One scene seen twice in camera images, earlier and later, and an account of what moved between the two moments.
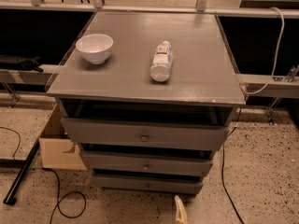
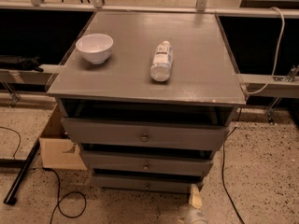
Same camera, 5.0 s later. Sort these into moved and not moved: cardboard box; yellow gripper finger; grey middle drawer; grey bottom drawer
Moved: yellow gripper finger
Not moved: cardboard box; grey middle drawer; grey bottom drawer
